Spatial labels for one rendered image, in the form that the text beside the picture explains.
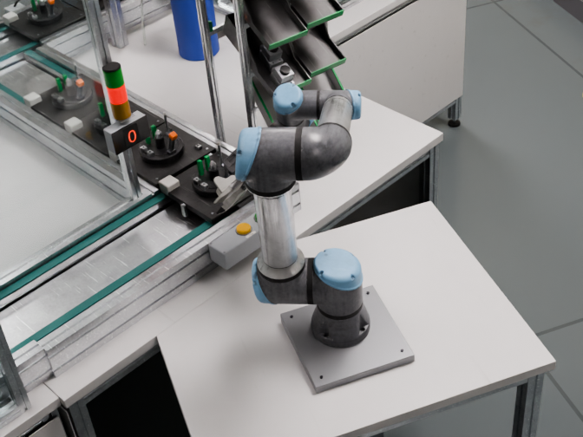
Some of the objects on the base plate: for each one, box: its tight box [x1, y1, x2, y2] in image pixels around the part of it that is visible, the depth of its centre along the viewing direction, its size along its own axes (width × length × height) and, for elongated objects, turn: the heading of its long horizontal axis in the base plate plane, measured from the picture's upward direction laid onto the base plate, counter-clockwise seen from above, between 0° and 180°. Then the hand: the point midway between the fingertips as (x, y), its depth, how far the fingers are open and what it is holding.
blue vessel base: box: [170, 0, 219, 61], centre depth 361 cm, size 16×16×27 cm
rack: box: [195, 0, 328, 143], centre depth 293 cm, size 21×36×80 cm, turn 140°
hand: (220, 207), depth 247 cm, fingers open, 8 cm apart
